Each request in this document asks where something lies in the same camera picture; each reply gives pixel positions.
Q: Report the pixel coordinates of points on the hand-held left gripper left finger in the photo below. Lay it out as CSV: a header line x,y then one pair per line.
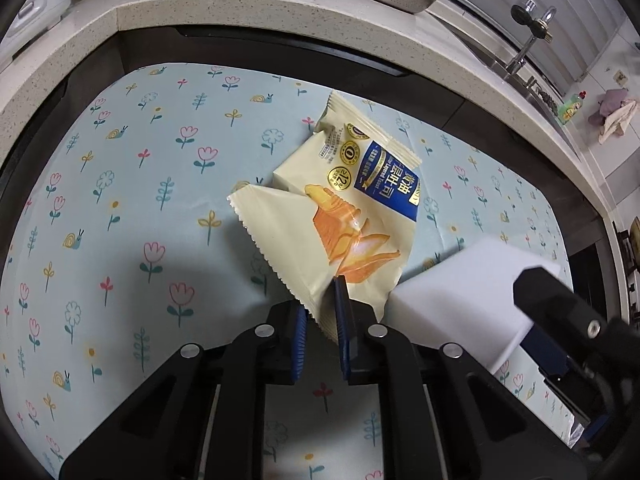
x,y
299,345

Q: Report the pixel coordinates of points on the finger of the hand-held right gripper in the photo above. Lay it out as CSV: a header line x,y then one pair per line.
x,y
555,302
555,375

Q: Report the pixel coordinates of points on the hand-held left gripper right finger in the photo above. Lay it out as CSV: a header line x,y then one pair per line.
x,y
343,330

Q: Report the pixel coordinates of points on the white sponge block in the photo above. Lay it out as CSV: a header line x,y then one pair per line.
x,y
450,290

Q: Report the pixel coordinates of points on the cream bread wrapper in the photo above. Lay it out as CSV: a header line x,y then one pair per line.
x,y
310,195

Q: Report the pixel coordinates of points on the cream hanging cloth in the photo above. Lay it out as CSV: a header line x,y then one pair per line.
x,y
617,122

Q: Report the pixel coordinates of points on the green dish soap bottle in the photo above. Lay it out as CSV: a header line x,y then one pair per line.
x,y
572,109

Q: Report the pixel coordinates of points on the floral tablecloth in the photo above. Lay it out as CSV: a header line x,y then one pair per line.
x,y
150,210

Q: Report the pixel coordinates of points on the purple hanging cloth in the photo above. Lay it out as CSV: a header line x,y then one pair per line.
x,y
607,105

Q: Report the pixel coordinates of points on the black scouring pad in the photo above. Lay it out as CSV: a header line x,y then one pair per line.
x,y
546,97

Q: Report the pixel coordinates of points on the stainless steel sink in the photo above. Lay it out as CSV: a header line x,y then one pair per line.
x,y
487,57

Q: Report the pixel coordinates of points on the white rice cooker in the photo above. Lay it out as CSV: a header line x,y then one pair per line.
x,y
30,5

